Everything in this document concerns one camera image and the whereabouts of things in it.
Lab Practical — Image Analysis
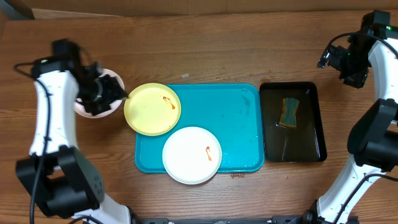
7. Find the white plate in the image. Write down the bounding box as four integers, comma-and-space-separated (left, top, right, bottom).
73, 68, 126, 119
162, 126, 223, 185

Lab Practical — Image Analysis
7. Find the black water tray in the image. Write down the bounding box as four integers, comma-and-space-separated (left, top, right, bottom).
259, 82, 327, 162

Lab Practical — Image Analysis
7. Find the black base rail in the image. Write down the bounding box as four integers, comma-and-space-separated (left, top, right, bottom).
139, 215, 328, 224

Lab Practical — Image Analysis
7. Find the yellow plate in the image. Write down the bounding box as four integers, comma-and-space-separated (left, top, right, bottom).
124, 83, 182, 136

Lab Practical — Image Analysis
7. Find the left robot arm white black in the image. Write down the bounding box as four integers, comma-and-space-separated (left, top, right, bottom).
16, 57, 137, 223

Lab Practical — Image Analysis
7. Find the green yellow sponge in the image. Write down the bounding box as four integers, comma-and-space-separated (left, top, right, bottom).
278, 98, 299, 128

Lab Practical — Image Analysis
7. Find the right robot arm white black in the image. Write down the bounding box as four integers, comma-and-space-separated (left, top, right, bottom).
291, 32, 397, 223

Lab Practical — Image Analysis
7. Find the teal plastic tray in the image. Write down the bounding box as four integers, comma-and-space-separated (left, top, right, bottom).
134, 83, 265, 173

